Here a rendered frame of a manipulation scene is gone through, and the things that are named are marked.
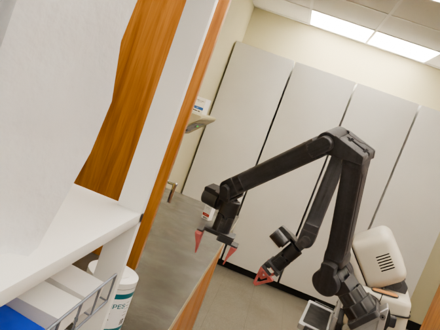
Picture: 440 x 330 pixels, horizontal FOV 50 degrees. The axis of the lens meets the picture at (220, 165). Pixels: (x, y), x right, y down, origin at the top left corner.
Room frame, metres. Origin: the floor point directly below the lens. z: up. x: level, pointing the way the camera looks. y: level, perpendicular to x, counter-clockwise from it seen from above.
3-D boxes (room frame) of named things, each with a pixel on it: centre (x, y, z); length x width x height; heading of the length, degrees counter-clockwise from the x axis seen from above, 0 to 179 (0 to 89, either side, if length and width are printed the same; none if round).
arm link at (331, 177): (1.73, -0.40, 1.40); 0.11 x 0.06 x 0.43; 163
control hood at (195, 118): (1.81, 0.16, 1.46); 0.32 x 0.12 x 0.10; 173
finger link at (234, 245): (1.48, -0.11, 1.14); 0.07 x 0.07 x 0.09; 84
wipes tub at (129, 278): (1.15, 0.16, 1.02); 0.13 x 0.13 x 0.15
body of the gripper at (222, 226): (1.48, -0.07, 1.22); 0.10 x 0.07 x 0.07; 84
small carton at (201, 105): (1.86, 0.15, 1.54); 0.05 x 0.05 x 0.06; 72
